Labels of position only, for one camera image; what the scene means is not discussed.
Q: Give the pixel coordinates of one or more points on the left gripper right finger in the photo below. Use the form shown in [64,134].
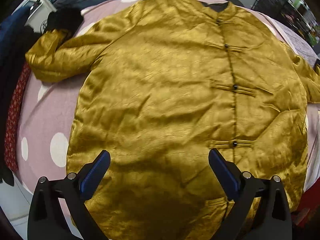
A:
[272,219]

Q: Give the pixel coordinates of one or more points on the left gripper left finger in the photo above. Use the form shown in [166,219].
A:
[46,219]

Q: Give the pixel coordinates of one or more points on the gold satin jacket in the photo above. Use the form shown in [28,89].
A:
[175,104]

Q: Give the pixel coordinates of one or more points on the pink polka dot bedsheet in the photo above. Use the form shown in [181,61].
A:
[42,119]

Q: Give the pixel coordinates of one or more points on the red patterned cloth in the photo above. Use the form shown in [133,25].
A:
[10,139]

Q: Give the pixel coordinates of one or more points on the navy blue folded garment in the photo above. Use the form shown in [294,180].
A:
[13,27]

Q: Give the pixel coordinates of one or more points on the white beauty machine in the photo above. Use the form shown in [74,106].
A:
[39,12]

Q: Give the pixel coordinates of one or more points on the black wire rack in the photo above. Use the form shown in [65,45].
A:
[295,14]

